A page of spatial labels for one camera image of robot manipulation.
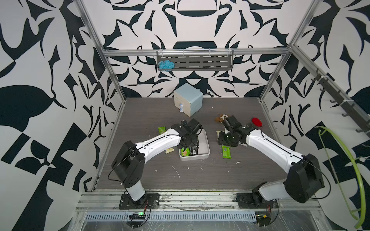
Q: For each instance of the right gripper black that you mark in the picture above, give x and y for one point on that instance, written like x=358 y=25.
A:
x=220 y=142

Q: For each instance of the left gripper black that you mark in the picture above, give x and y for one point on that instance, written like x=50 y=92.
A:
x=194 y=141

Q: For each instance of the green cookie packet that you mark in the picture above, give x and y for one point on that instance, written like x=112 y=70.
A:
x=162 y=130
x=185 y=152
x=226 y=152

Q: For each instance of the yellow cookie packet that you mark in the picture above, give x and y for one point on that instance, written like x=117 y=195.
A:
x=218 y=134
x=169 y=150

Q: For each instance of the white storage box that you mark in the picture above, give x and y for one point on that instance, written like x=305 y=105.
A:
x=201 y=152

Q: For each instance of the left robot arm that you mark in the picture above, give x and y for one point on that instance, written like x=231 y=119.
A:
x=130 y=161

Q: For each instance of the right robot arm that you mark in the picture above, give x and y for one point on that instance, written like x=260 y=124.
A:
x=304 y=176

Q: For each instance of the black cookie packet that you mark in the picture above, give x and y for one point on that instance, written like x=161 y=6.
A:
x=193 y=151

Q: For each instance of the red oval object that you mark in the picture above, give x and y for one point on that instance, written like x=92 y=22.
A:
x=257 y=122

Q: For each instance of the brown white plush toy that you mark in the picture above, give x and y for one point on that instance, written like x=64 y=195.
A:
x=221 y=118

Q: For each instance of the light blue drawer cabinet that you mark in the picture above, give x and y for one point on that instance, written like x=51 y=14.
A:
x=190 y=97

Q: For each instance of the teal crocheted cloth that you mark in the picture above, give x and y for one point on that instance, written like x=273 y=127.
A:
x=166 y=65

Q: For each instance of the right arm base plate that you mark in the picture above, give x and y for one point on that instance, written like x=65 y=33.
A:
x=251 y=200

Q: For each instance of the grey wall shelf rack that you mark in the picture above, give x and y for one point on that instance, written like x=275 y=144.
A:
x=198 y=60

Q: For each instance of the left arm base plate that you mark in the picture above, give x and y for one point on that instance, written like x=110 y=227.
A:
x=148 y=200

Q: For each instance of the grey hook rail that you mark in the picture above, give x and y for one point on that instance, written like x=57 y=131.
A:
x=343 y=100

